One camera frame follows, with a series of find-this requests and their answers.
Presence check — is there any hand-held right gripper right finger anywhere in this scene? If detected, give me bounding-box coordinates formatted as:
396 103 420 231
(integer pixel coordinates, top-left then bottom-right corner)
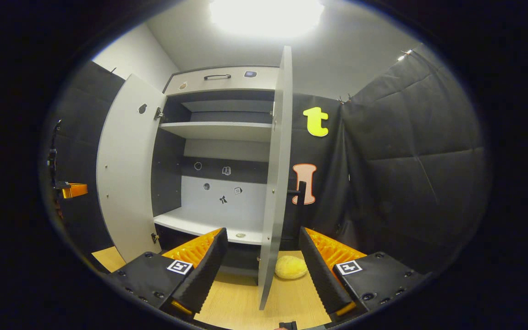
299 227 429 323

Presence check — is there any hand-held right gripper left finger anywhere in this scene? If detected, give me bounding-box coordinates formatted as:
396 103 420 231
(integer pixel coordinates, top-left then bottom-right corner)
106 228 229 321

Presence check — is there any grey shoe cabinet door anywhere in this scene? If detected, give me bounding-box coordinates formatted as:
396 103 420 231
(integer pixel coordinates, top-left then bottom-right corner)
96 73 168 264
257 45 308 311

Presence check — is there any grey double-door shoe cabinet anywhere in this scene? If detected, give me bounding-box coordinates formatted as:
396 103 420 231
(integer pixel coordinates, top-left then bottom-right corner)
152 66 287 278

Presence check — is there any yellow sponge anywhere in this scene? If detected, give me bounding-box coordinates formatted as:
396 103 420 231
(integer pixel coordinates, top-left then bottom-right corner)
275 255 309 280

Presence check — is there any black backdrop cloth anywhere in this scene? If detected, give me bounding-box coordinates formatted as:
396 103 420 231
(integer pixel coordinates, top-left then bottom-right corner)
39 44 491 275

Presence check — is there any ceiling light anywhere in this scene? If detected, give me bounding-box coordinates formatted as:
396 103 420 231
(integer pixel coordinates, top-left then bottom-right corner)
209 0 325 39

